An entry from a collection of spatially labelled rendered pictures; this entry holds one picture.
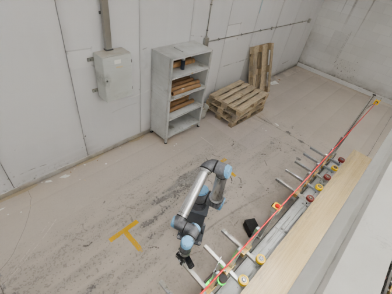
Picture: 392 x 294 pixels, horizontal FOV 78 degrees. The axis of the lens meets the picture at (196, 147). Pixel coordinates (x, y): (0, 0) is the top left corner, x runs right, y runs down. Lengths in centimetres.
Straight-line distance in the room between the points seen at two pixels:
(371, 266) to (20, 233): 343
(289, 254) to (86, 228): 232
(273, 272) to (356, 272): 178
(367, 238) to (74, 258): 297
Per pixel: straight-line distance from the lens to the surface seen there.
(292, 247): 249
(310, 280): 60
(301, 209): 320
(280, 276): 232
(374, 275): 57
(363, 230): 62
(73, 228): 344
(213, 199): 251
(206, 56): 429
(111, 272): 310
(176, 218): 198
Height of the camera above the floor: 286
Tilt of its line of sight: 41 degrees down
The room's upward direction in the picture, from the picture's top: 11 degrees clockwise
